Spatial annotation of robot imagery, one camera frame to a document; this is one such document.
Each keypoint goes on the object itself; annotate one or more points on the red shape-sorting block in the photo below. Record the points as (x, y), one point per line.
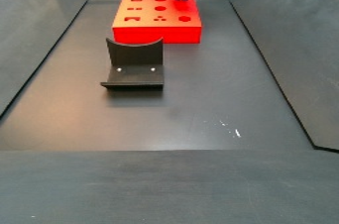
(143, 21)

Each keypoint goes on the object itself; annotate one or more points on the black curved holder bracket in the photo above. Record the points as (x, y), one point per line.
(136, 65)

